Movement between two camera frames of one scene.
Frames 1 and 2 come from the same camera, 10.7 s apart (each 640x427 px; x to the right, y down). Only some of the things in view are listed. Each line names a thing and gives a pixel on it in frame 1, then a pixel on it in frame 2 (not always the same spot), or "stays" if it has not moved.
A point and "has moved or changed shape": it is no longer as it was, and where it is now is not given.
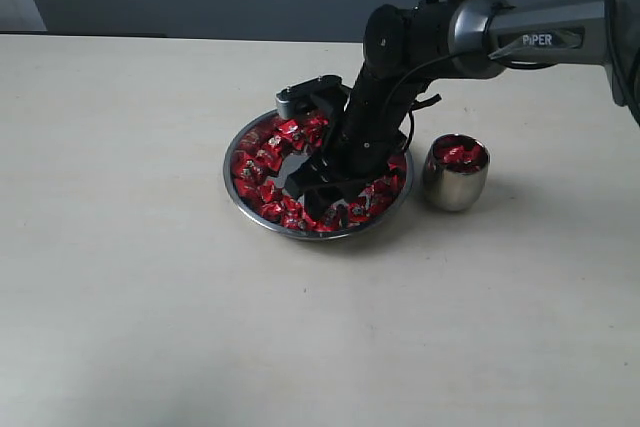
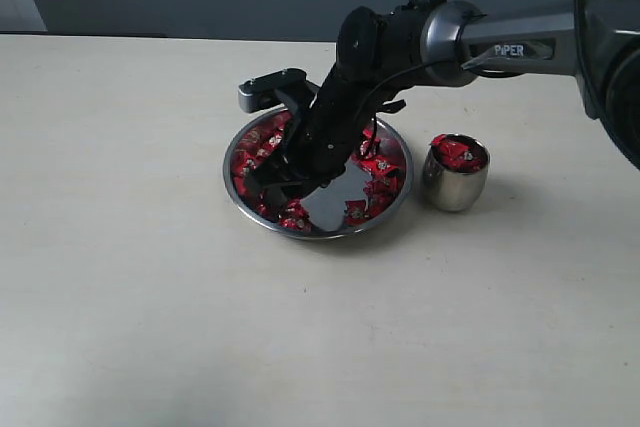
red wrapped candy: [385, 190] stays
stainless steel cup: [455, 171] stays
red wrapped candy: [358, 212] stays
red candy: [473, 159] has moved or changed shape
